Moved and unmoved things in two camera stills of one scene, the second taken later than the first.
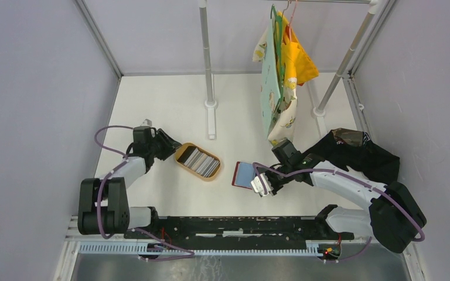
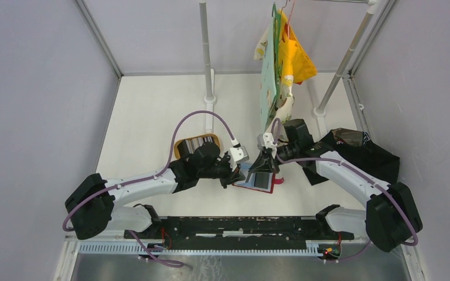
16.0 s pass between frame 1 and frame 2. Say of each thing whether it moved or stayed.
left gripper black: moved
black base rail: stayed
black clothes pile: stayed
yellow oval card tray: moved
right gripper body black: moved
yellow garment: stayed
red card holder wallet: moved
